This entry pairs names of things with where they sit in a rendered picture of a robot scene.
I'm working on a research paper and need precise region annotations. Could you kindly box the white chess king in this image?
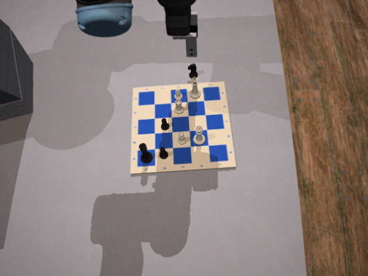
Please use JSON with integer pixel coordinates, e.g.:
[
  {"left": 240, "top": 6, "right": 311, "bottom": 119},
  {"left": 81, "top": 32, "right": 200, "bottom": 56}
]
[{"left": 190, "top": 77, "right": 201, "bottom": 99}]

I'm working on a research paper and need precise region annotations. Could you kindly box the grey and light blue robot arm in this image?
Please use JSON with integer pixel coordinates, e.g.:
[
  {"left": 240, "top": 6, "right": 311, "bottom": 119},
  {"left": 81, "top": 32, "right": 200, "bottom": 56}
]
[{"left": 76, "top": 0, "right": 133, "bottom": 38}]

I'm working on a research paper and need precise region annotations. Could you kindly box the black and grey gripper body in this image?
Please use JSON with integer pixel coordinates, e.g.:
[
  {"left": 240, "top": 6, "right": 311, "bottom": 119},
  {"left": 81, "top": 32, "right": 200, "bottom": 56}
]
[{"left": 158, "top": 0, "right": 196, "bottom": 36}]

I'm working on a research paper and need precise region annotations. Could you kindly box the white chess queen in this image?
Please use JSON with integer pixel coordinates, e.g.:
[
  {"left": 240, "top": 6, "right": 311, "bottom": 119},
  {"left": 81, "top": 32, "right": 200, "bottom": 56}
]
[{"left": 193, "top": 126, "right": 205, "bottom": 145}]

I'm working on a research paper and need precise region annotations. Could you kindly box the blue and cream chessboard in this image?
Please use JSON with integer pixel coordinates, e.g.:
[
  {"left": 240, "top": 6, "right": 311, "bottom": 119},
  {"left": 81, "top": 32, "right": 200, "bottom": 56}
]
[{"left": 131, "top": 81, "right": 236, "bottom": 174}]

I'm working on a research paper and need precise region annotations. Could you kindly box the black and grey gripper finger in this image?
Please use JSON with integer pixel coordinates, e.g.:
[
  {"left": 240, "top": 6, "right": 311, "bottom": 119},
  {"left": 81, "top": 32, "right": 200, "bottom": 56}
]
[
  {"left": 190, "top": 11, "right": 198, "bottom": 37},
  {"left": 172, "top": 33, "right": 197, "bottom": 57}
]

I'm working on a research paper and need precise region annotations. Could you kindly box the white pawn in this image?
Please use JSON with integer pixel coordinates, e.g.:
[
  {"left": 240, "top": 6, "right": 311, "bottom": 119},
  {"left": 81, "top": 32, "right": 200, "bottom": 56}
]
[
  {"left": 174, "top": 88, "right": 183, "bottom": 100},
  {"left": 178, "top": 132, "right": 186, "bottom": 145}
]

